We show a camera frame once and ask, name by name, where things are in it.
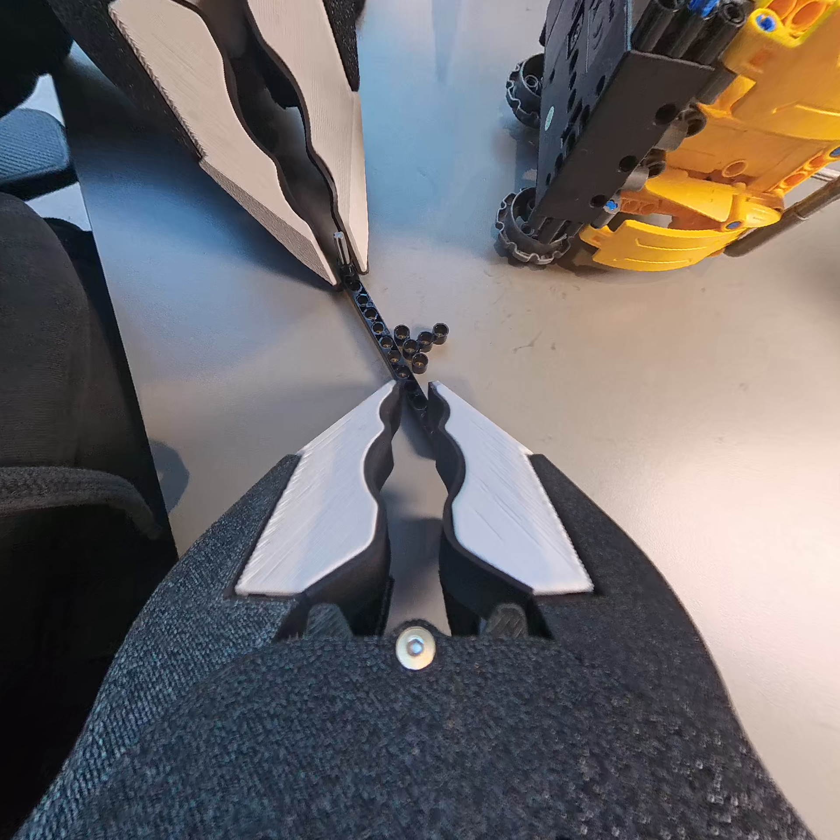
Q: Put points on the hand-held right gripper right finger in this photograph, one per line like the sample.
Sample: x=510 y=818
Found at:
x=512 y=512

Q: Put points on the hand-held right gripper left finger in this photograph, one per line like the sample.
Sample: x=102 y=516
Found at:
x=315 y=519

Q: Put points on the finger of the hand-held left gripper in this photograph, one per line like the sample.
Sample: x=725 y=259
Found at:
x=322 y=118
x=184 y=79

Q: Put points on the cluster of black connector pins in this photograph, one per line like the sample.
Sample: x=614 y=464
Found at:
x=427 y=335

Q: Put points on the long black perforated beam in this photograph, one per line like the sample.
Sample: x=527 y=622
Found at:
x=374 y=315

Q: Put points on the grey desk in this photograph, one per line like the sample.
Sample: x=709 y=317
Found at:
x=656 y=433

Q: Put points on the dark chair armrest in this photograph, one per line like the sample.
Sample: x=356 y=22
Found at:
x=26 y=151

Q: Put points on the black yellow toy brick vehicle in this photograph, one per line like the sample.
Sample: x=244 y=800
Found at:
x=617 y=131

